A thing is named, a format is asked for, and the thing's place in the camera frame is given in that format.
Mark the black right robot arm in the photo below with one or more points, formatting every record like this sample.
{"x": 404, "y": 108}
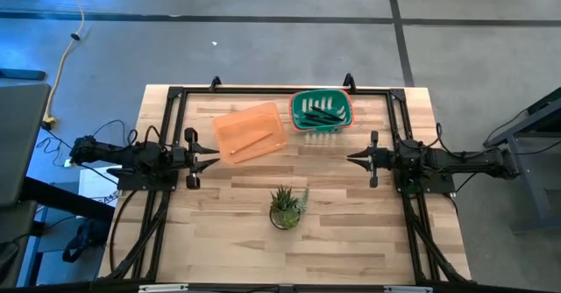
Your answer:
{"x": 460, "y": 161}

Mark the black frame bracket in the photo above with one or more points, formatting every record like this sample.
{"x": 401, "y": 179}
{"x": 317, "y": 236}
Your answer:
{"x": 349, "y": 79}
{"x": 215, "y": 80}

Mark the succulent plant in black pot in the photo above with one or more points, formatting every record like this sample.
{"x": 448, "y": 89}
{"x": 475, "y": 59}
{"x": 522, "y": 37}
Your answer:
{"x": 285, "y": 209}

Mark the small white adapter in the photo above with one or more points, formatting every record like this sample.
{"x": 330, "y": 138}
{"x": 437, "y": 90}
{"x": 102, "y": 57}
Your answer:
{"x": 66, "y": 164}

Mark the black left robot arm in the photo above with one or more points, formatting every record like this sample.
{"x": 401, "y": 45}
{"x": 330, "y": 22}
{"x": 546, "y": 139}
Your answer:
{"x": 131, "y": 156}

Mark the grey desk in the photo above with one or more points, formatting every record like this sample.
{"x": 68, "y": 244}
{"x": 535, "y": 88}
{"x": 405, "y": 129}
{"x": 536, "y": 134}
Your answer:
{"x": 22, "y": 144}

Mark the black flat bar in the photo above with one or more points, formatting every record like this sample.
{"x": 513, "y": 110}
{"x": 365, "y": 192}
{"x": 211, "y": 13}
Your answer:
{"x": 22, "y": 74}

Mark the orange translucent plastic tray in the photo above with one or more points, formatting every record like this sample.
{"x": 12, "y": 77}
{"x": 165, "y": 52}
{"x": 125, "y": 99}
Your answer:
{"x": 245, "y": 124}

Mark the green basket with orange rim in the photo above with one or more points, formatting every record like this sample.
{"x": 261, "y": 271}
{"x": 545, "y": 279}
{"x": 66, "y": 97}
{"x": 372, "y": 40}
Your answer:
{"x": 302, "y": 104}

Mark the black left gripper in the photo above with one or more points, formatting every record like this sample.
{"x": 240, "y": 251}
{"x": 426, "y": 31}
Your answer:
{"x": 182, "y": 158}

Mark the black aluminium table frame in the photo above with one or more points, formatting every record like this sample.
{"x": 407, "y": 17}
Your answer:
{"x": 263, "y": 90}

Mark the silver bracket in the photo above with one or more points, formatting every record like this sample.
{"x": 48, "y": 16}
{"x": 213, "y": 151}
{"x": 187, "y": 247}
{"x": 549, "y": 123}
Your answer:
{"x": 407, "y": 289}
{"x": 162, "y": 288}

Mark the black desk beam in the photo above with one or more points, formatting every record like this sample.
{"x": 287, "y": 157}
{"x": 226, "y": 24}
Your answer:
{"x": 66, "y": 198}

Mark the white paper sheet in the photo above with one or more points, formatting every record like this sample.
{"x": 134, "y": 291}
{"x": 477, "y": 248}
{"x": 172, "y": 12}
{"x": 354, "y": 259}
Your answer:
{"x": 94, "y": 187}

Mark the orange pencil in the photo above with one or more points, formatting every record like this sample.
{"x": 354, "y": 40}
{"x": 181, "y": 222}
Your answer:
{"x": 252, "y": 143}

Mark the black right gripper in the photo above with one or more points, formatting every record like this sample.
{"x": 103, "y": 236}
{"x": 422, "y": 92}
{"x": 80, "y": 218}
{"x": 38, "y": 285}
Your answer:
{"x": 385, "y": 159}

